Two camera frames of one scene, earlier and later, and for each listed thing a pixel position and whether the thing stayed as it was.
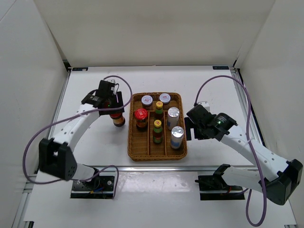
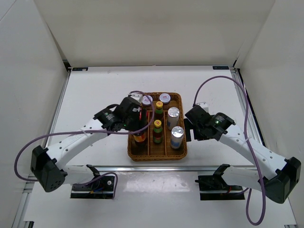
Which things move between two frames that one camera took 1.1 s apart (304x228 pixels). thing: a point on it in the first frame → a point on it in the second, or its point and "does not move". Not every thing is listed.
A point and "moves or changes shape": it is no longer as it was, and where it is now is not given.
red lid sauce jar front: [118, 119] moves or changes shape
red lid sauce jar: [141, 115] does not move
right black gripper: [189, 125] does not move
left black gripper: [114, 110] → [138, 125]
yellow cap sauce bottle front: [157, 131] does not move
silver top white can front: [177, 137] does not move
